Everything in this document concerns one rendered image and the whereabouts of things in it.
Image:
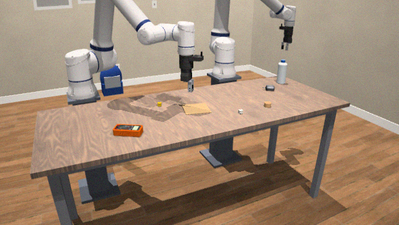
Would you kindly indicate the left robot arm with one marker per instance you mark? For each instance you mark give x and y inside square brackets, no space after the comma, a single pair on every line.
[224,47]

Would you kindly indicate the tan cylinder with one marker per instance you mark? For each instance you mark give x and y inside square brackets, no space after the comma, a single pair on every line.
[267,104]

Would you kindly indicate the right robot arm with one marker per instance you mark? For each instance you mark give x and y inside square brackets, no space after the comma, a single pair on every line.
[81,63]

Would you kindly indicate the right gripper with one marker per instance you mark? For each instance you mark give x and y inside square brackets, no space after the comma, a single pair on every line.
[186,65]

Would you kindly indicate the orange digital multimeter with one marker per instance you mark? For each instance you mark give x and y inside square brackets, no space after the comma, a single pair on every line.
[128,130]

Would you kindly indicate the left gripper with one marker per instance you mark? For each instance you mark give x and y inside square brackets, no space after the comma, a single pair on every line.
[288,32]

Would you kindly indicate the tan flat mat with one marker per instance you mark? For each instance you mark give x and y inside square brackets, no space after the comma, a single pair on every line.
[199,108]

